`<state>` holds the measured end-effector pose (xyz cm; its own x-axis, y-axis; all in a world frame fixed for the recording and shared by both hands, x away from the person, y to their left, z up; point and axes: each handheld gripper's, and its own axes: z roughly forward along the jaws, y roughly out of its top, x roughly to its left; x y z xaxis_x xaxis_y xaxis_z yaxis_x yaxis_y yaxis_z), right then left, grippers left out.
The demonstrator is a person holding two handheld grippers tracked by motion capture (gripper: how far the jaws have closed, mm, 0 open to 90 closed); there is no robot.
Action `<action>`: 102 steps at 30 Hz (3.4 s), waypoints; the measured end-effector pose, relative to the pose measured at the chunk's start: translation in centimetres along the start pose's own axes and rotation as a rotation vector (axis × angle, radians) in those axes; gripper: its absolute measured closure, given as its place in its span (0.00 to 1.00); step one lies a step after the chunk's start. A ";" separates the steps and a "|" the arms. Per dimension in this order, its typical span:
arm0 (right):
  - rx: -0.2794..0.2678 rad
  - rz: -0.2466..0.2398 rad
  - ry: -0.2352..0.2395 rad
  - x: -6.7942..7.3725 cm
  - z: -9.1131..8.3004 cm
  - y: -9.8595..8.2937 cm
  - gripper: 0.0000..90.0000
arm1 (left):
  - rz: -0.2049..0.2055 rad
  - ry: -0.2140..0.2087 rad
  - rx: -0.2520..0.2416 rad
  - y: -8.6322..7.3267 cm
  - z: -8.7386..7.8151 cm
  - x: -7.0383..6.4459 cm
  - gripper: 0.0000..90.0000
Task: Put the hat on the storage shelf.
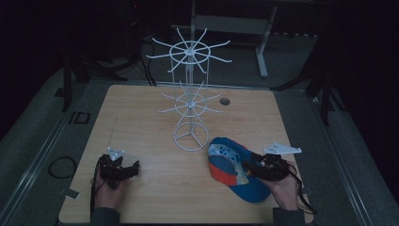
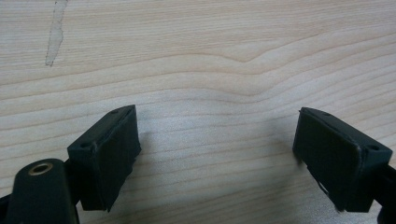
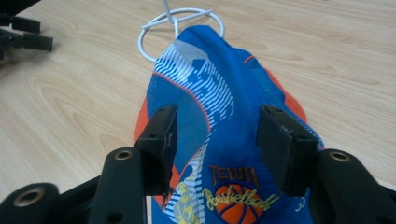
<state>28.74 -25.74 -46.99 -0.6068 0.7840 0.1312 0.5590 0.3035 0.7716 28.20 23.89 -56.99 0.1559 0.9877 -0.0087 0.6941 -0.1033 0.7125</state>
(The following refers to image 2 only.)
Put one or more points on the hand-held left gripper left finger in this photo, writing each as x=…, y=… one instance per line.
x=104, y=155

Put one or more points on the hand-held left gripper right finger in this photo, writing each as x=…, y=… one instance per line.
x=336, y=158

